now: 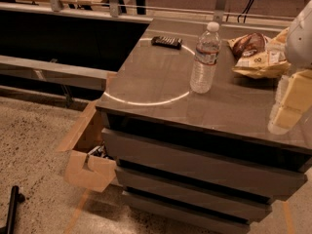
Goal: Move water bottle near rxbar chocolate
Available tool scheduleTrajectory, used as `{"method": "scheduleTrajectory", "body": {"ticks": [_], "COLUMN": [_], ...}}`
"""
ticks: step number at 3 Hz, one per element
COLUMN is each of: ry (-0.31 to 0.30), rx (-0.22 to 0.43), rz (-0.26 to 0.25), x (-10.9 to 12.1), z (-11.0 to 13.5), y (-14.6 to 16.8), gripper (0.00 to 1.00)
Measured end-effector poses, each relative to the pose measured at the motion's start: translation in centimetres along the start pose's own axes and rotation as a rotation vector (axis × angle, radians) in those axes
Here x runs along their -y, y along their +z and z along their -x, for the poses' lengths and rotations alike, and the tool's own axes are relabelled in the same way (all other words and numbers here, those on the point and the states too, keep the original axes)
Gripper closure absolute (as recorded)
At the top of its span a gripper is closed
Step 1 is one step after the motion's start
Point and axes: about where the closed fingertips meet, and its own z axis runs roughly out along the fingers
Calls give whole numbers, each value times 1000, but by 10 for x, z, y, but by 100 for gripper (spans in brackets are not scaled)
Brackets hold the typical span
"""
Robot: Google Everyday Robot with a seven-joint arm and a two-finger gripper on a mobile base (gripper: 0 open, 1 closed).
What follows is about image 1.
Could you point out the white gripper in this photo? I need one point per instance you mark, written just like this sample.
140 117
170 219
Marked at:
301 44

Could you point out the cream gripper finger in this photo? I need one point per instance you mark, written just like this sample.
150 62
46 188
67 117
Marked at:
282 119

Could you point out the clear plastic water bottle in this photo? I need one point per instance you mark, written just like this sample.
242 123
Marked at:
205 59

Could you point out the dark rxbar chocolate bar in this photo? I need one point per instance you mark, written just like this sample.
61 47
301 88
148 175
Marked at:
168 42

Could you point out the yellow brown chip bag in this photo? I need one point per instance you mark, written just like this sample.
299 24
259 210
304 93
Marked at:
259 56

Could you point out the grey drawer cabinet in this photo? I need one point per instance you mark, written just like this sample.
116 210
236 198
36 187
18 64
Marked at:
209 159

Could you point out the open cardboard box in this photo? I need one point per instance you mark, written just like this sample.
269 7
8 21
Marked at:
84 168

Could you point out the black pole on floor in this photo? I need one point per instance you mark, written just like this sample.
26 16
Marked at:
15 198

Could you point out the metal railing frame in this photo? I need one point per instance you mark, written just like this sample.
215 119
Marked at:
83 43

